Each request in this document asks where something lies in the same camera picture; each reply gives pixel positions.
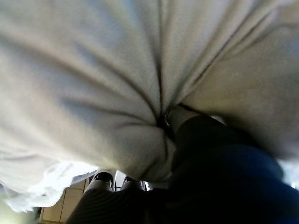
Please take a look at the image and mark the dark right robot hand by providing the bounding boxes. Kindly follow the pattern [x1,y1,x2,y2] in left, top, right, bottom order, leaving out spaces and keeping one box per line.
[67,105,299,224]

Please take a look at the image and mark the white ruffled cushion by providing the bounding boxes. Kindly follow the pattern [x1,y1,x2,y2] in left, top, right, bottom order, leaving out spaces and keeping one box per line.
[0,0,299,213]

